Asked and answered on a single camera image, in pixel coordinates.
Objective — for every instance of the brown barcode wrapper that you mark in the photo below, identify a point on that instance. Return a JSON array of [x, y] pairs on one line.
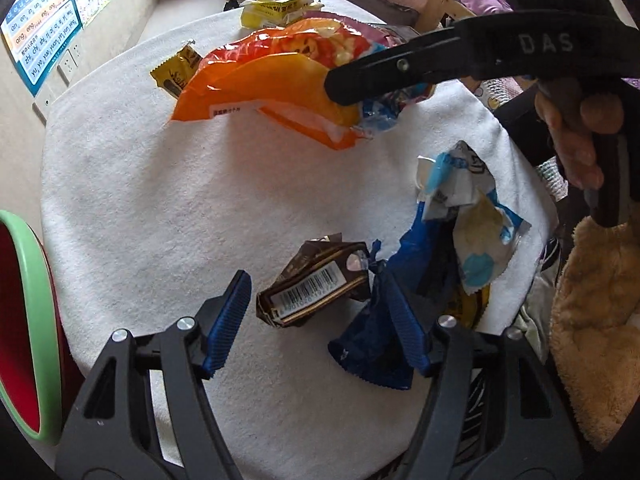
[[312, 287]]

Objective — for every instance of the black cloth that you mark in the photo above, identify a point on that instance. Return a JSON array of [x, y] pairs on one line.
[[522, 130]]

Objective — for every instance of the person's right hand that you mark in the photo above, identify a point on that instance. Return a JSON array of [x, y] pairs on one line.
[[575, 150]]

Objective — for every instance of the clear wrapper with blue circle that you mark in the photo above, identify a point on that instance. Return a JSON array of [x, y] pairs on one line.
[[482, 250]]

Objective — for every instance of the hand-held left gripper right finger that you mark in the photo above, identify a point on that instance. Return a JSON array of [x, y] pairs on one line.
[[407, 330]]

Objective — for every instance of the blank white wall plate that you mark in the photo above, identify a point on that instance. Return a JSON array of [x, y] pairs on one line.
[[40, 108]]

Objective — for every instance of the crumpled white blue wrapper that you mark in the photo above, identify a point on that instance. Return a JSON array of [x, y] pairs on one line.
[[452, 180]]

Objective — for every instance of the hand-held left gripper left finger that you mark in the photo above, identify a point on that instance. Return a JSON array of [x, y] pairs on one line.
[[227, 320]]

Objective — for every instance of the black shoe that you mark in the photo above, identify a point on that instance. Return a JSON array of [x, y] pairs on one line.
[[230, 6]]

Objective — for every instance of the clear blue white wrapper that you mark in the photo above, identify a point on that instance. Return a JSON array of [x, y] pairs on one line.
[[387, 110]]

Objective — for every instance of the yellow crumpled packet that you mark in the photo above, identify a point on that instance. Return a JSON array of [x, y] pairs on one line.
[[275, 10]]

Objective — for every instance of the wooden frame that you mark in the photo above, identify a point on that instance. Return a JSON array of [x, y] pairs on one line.
[[440, 5]]

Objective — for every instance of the orange snack bag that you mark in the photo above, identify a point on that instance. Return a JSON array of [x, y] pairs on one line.
[[270, 85]]

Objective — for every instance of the green red bowl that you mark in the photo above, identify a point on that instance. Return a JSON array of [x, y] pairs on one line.
[[30, 320]]

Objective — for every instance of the white wall socket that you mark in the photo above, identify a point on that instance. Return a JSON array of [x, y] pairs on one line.
[[78, 50], [68, 67]]

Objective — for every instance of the small yellow brown wrapper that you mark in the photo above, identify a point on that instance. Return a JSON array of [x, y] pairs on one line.
[[175, 72]]

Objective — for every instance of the dark blue wrapper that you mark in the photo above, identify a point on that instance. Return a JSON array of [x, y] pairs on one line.
[[372, 345]]

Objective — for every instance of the white patterned cloth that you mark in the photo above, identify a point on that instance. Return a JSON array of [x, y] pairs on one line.
[[502, 92]]

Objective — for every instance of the yellow striped snack wrapper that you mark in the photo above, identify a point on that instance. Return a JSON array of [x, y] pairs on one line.
[[472, 307]]

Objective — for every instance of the blue letter wall poster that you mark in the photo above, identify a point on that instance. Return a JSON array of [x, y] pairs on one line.
[[40, 35]]

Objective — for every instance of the person's right forearm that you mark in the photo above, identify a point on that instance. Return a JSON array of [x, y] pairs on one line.
[[595, 335]]

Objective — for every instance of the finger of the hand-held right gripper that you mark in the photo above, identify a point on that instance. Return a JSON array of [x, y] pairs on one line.
[[390, 72]]

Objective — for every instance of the white table cloth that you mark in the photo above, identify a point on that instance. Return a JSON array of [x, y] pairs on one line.
[[150, 200]]

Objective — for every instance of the pink patterned wrapper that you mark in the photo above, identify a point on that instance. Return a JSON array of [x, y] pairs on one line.
[[392, 35]]

